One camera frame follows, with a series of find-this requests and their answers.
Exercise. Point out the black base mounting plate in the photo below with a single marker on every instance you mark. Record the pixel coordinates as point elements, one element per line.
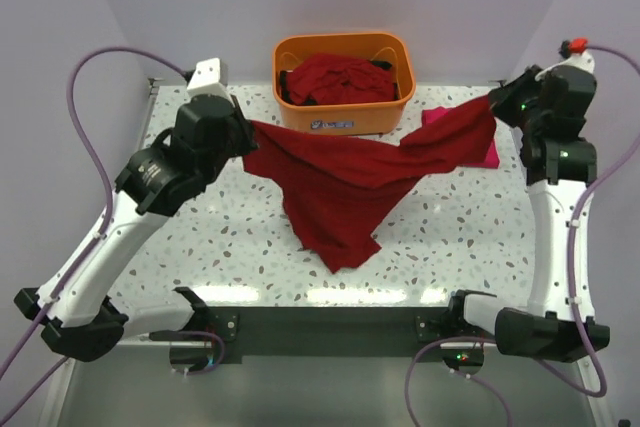
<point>329,331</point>

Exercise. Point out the folded pink t shirt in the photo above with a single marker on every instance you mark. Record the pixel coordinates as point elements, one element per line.
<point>491,159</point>

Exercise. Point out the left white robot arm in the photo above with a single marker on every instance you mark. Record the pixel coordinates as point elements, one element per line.
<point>78,318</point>

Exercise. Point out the dark red t shirt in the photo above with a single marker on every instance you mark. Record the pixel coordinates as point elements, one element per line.
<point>338,190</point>

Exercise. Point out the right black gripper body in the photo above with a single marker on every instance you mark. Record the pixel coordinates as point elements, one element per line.
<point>505,98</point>

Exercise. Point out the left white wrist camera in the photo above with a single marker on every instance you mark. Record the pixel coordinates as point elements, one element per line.
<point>210,77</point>

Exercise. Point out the orange plastic basket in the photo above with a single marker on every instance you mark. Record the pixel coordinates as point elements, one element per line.
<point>354,119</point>

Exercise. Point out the red t shirts in basket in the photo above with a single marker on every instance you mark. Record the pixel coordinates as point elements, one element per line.
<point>329,79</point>

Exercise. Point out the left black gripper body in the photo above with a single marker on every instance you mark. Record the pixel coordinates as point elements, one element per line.
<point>242,132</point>

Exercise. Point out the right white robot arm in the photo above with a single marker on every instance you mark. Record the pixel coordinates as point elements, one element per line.
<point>559,317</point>

